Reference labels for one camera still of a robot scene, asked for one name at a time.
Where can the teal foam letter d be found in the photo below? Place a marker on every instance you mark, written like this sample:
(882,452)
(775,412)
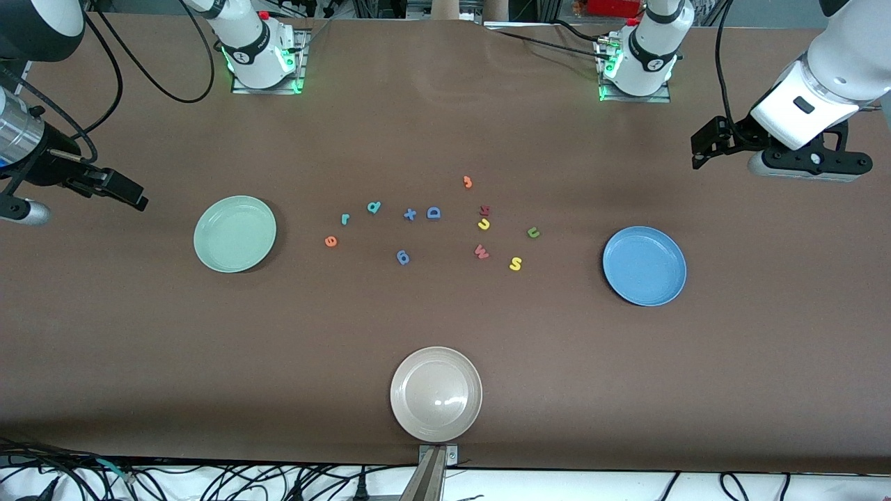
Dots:
(374,207)

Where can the person bare leg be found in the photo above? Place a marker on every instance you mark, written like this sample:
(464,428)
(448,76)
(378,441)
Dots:
(445,8)
(495,10)

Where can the beige plate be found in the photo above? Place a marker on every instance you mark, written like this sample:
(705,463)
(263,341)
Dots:
(435,393)

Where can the blue foam letter D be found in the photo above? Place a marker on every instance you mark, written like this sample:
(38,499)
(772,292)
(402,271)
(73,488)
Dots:
(434,213)

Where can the blue plate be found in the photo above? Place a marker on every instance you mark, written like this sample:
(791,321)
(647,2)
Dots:
(647,285)

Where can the black power plug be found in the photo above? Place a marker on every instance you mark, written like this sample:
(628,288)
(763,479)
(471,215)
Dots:
(361,490)

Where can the blue foam letter x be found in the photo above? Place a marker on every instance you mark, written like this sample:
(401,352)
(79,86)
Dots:
(410,214)

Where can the aluminium camera post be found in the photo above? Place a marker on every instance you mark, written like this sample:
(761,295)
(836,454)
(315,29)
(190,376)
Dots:
(430,480)

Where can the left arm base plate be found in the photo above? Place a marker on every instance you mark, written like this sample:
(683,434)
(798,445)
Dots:
(626,99)

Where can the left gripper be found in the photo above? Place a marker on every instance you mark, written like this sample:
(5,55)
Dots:
(739,133)

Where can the light green plate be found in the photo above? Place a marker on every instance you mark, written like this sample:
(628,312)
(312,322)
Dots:
(233,236)

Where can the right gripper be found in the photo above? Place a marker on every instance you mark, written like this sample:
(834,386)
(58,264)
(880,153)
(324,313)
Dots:
(50,165)

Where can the red box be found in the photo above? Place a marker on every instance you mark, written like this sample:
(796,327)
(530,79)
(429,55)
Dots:
(612,7)

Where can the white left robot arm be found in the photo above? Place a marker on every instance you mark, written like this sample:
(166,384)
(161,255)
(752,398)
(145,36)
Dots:
(856,49)

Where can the red foam letter w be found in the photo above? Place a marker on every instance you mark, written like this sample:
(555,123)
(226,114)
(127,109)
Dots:
(481,251)

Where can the yellow foam letter s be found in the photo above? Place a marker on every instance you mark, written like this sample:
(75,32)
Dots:
(515,263)

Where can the blue foam letter g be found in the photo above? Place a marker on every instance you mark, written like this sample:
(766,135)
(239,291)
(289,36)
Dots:
(403,257)

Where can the green foam letter u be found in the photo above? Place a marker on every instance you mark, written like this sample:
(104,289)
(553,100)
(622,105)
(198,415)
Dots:
(533,232)

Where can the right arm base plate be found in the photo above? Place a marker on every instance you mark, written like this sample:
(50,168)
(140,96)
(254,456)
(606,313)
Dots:
(302,66)

